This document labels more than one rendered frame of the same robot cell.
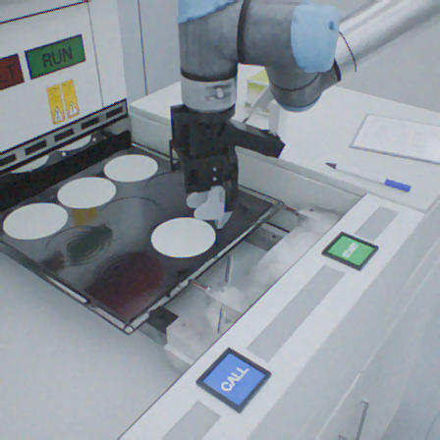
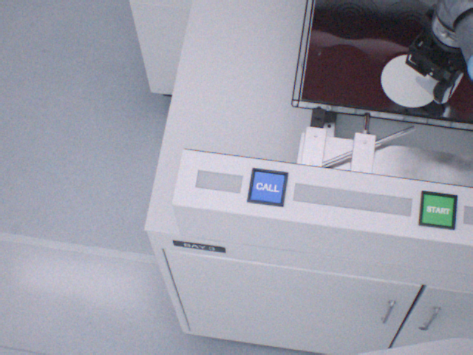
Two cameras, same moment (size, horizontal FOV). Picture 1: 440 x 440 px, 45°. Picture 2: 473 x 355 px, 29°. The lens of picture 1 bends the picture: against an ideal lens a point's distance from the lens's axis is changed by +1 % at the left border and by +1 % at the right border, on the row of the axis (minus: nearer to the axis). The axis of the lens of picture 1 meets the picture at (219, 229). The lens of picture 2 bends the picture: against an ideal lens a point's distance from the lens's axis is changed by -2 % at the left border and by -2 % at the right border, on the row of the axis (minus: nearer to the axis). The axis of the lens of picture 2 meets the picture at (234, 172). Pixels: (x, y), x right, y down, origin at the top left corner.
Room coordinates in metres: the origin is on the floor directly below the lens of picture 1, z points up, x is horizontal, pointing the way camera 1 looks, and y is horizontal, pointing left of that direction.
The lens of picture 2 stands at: (0.07, -0.49, 2.29)
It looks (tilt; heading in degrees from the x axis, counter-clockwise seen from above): 67 degrees down; 66
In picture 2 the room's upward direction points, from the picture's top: 5 degrees counter-clockwise
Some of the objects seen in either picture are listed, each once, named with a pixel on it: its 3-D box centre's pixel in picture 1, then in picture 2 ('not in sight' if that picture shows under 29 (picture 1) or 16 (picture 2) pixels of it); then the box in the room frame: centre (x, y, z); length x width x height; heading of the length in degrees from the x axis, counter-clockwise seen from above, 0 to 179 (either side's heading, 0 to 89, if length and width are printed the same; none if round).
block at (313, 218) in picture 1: (323, 222); not in sight; (0.70, -0.17, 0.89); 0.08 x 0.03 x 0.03; 52
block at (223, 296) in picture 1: (237, 305); (362, 159); (0.50, -0.02, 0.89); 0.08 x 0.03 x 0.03; 52
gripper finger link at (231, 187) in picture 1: (226, 185); (443, 83); (0.65, -0.01, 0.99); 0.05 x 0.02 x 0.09; 22
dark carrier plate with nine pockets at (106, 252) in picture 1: (130, 214); (412, 24); (0.71, 0.15, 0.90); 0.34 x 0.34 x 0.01; 52
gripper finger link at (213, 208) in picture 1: (211, 210); (431, 87); (0.65, 0.01, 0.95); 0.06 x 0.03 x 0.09; 112
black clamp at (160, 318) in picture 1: (164, 319); (318, 120); (0.48, 0.07, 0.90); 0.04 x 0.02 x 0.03; 52
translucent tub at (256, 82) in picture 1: (270, 92); not in sight; (0.99, -0.10, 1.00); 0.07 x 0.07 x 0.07; 56
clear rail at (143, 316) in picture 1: (215, 257); (403, 117); (0.60, 0.01, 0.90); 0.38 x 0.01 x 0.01; 142
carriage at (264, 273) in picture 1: (267, 290); (407, 172); (0.57, -0.07, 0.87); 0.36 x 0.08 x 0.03; 142
